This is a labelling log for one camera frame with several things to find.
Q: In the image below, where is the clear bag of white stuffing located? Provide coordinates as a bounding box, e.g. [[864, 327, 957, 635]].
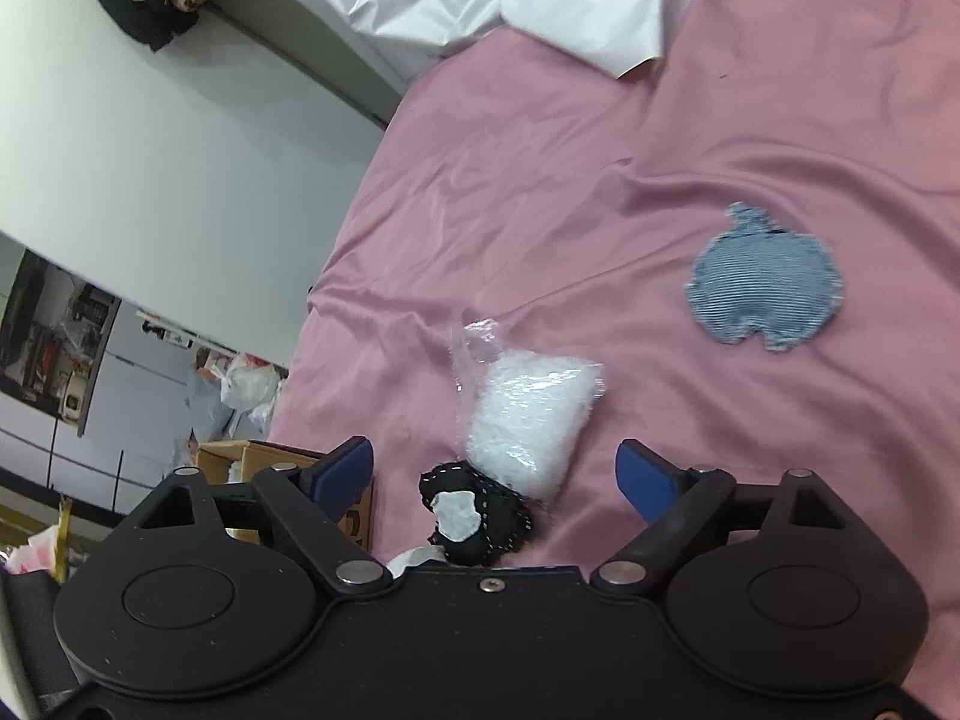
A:
[[448, 317, 607, 501]]

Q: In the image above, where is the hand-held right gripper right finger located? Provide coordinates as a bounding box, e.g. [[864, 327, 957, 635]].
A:
[[590, 439, 871, 592]]

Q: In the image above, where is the pink bed sheet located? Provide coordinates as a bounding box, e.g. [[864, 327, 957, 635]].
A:
[[262, 0, 960, 601]]

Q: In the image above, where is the brown cardboard box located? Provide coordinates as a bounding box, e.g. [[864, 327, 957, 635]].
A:
[[196, 440, 376, 550]]

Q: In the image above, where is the small blue-grey cloth toy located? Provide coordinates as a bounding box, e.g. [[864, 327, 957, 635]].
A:
[[683, 202, 843, 354]]

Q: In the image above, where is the white cabinet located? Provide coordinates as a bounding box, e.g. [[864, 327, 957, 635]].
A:
[[0, 246, 200, 522]]

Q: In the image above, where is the white plastic bag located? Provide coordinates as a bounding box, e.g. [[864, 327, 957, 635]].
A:
[[217, 352, 283, 428]]

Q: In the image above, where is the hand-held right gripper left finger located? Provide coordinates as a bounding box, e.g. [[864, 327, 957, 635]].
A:
[[112, 436, 392, 597]]

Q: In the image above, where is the black dotted fabric piece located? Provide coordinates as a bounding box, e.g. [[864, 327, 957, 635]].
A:
[[418, 459, 536, 568]]

